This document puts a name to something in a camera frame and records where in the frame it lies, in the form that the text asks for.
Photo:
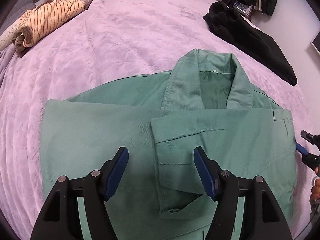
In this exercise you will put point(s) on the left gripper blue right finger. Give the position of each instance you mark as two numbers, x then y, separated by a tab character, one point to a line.
208	171

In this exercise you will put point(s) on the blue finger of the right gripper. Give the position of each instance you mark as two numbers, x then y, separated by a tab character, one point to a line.
307	136
301	149

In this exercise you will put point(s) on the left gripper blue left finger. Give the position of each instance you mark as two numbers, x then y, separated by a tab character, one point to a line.
112	172

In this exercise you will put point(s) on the green work jacket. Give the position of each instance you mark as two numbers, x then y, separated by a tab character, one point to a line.
207	100

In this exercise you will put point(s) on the person's right hand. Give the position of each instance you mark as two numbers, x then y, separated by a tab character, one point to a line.
315	190

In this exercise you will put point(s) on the black folded garment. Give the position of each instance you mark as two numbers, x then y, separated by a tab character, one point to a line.
229	25

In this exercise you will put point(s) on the lilac plush bed blanket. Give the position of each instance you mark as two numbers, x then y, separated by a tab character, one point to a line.
111	40

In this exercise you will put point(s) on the striped beige folded garment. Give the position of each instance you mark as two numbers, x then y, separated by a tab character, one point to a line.
35	24

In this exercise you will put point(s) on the cream knitted garment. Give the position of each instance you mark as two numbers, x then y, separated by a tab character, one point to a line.
7	36

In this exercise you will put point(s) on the grey quilted headboard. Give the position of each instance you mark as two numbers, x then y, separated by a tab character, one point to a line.
18	10

